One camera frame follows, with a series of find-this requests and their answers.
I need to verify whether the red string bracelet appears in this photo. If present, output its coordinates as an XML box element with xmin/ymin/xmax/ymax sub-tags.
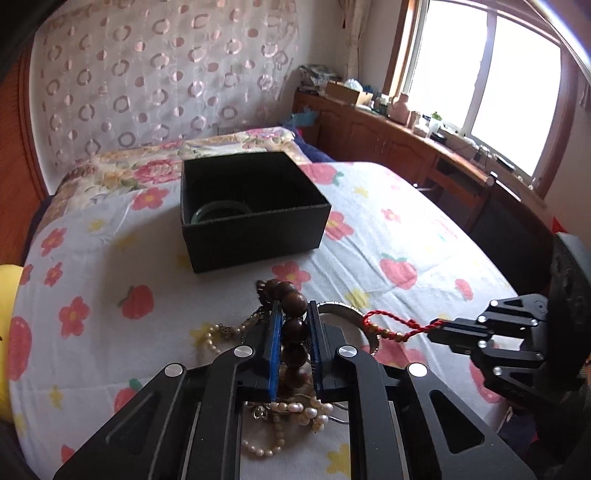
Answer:
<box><xmin>362</xmin><ymin>310</ymin><xmax>446</xmax><ymax>344</ymax></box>

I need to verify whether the blue bag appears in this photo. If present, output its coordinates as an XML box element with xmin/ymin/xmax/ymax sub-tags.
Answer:
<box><xmin>283</xmin><ymin>108</ymin><xmax>319</xmax><ymax>127</ymax></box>

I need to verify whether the floral blanket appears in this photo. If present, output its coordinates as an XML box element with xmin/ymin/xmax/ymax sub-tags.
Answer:
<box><xmin>60</xmin><ymin>127</ymin><xmax>310</xmax><ymax>195</ymax></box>

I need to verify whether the white pearl necklace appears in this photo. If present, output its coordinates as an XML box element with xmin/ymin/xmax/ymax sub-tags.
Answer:
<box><xmin>203</xmin><ymin>318</ymin><xmax>335</xmax><ymax>459</ymax></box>

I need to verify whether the navy blanket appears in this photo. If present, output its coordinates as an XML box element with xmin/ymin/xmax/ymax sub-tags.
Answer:
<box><xmin>291</xmin><ymin>131</ymin><xmax>335</xmax><ymax>163</ymax></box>

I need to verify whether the green jade bangle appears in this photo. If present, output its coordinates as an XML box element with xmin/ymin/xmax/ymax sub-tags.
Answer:
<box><xmin>191</xmin><ymin>202</ymin><xmax>254</xmax><ymax>224</ymax></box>

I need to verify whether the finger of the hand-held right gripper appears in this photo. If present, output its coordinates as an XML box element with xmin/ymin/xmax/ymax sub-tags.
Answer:
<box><xmin>431</xmin><ymin>294</ymin><xmax>551</xmax><ymax>339</ymax></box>
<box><xmin>427</xmin><ymin>332</ymin><xmax>549</xmax><ymax>376</ymax></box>

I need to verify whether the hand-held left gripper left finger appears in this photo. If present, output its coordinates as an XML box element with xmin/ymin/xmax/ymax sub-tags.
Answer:
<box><xmin>53</xmin><ymin>300</ymin><xmax>287</xmax><ymax>480</ymax></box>

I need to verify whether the yellow plush toy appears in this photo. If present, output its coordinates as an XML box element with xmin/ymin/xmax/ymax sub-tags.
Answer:
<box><xmin>0</xmin><ymin>263</ymin><xmax>24</xmax><ymax>423</ymax></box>

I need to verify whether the open cardboard box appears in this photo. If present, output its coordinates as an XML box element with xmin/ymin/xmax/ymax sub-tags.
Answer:
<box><xmin>325</xmin><ymin>80</ymin><xmax>374</xmax><ymax>107</ymax></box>

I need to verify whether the circle pattern curtain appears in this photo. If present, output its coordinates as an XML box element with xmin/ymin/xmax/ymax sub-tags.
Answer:
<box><xmin>30</xmin><ymin>0</ymin><xmax>301</xmax><ymax>169</ymax></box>

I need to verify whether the silver bangle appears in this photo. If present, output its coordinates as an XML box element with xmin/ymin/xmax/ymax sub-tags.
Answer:
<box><xmin>318</xmin><ymin>301</ymin><xmax>382</xmax><ymax>357</ymax></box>

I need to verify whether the stack of folded cloths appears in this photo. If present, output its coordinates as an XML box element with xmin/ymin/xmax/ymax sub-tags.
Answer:
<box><xmin>298</xmin><ymin>65</ymin><xmax>342</xmax><ymax>90</ymax></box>

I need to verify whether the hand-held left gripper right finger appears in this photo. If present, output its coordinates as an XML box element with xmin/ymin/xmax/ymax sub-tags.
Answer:
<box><xmin>307</xmin><ymin>300</ymin><xmax>539</xmax><ymax>480</ymax></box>

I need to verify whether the beige patterned window curtain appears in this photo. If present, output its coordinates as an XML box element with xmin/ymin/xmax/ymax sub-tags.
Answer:
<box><xmin>344</xmin><ymin>0</ymin><xmax>370</xmax><ymax>81</ymax></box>

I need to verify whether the wooden frame window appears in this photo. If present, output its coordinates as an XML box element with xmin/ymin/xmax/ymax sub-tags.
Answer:
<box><xmin>383</xmin><ymin>0</ymin><xmax>578</xmax><ymax>195</ymax></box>

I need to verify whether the pink thermos jug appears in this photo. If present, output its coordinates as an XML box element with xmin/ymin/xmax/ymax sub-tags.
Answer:
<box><xmin>390</xmin><ymin>92</ymin><xmax>411</xmax><ymax>123</ymax></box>

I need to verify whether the strawberry print bed sheet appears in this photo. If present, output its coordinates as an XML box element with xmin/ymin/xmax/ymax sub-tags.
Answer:
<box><xmin>9</xmin><ymin>161</ymin><xmax>520</xmax><ymax>480</ymax></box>

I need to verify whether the wooden cabinet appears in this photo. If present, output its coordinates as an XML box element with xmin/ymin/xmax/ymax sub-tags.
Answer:
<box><xmin>293</xmin><ymin>90</ymin><xmax>555</xmax><ymax>241</ymax></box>

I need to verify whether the brown wooden bead bracelet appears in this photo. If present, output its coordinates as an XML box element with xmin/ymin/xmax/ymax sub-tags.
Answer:
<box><xmin>255</xmin><ymin>279</ymin><xmax>312</xmax><ymax>393</ymax></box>

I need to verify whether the black cardboard box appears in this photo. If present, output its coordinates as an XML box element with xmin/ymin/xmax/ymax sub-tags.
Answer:
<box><xmin>180</xmin><ymin>151</ymin><xmax>332</xmax><ymax>274</ymax></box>

